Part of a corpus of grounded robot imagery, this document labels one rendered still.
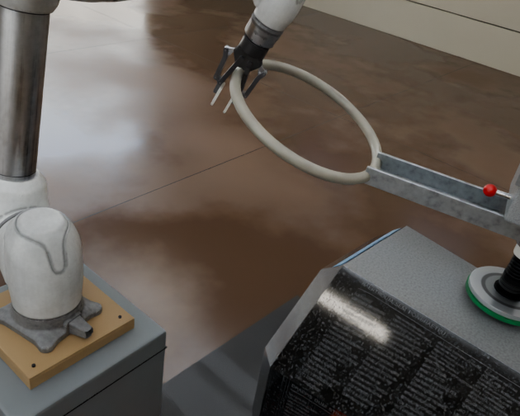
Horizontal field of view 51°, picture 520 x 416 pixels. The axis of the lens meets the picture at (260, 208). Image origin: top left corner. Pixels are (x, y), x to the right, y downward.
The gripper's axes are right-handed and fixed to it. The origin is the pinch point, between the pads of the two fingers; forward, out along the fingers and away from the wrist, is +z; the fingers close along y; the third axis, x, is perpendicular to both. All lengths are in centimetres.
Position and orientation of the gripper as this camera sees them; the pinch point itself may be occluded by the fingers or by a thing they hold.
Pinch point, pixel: (224, 97)
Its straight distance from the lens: 159.3
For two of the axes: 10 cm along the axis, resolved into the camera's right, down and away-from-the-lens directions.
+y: 8.5, 5.1, 1.4
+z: -4.8, 6.4, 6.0
